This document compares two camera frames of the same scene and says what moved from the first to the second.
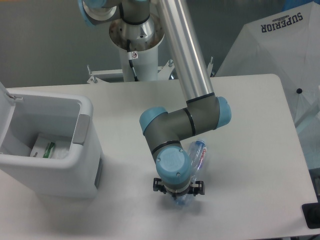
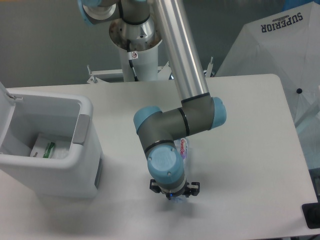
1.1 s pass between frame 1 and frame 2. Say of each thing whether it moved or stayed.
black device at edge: stayed
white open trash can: stayed
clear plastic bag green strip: stayed
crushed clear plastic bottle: moved
